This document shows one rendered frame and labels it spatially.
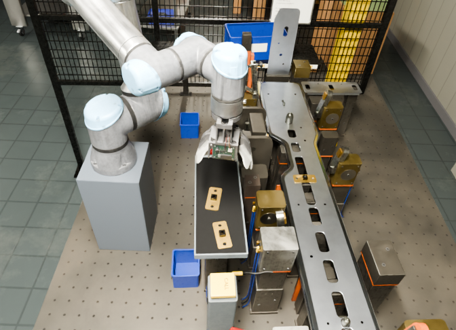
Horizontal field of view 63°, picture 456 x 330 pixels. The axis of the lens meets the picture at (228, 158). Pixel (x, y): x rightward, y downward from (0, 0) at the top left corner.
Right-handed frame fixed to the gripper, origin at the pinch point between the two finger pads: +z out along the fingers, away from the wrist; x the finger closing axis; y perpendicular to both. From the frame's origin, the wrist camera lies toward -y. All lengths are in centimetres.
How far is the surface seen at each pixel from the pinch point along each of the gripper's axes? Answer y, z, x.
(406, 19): -358, 94, 169
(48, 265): -29, 128, -100
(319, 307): 23.7, 27.5, 30.7
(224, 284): 28.8, 11.5, 4.2
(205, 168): -9.1, 11.6, -6.2
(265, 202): -5.0, 19.5, 13.8
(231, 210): 6.3, 11.5, 3.5
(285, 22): -97, 0, 17
